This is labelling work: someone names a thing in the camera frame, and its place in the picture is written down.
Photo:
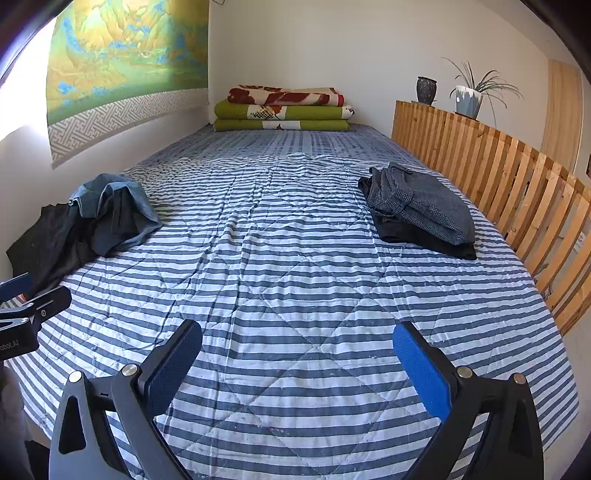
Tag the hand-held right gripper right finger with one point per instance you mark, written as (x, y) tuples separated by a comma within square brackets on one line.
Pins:
[(425, 374)]

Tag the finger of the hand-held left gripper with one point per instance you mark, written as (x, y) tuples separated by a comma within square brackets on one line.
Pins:
[(53, 302), (16, 287)]

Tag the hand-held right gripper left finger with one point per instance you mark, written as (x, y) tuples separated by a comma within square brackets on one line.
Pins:
[(171, 364)]

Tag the black pants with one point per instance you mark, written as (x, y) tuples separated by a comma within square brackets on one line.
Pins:
[(51, 240)]

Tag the blue denim jeans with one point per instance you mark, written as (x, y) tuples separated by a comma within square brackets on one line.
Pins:
[(120, 203)]

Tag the black folded garment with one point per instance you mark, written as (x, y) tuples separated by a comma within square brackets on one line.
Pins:
[(415, 241)]

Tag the grey checked folded garment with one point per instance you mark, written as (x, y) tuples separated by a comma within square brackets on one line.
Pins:
[(425, 203)]

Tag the striped blue white quilt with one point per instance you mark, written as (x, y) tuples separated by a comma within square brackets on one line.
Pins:
[(277, 230)]

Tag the plain green folded blanket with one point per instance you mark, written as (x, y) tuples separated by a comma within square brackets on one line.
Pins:
[(240, 125)]

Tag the green patterned folded blanket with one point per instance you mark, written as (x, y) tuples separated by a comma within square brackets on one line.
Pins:
[(240, 110)]

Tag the potted spider plant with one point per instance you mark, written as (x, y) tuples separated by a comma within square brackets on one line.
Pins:
[(468, 101)]

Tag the dark ceramic plant pot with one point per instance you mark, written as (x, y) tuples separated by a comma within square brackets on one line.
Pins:
[(426, 90)]

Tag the light wooden board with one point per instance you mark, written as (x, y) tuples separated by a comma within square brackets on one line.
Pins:
[(561, 115)]

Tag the red floral folded blanket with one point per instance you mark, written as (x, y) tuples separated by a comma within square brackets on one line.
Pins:
[(286, 96)]

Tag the white wall socket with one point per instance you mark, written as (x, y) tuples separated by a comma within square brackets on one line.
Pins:
[(582, 242)]

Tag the wooden slatted bed frame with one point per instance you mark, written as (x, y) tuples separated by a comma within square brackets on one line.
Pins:
[(508, 161)]

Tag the landscape wall poster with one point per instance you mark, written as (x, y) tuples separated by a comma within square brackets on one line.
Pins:
[(115, 55)]

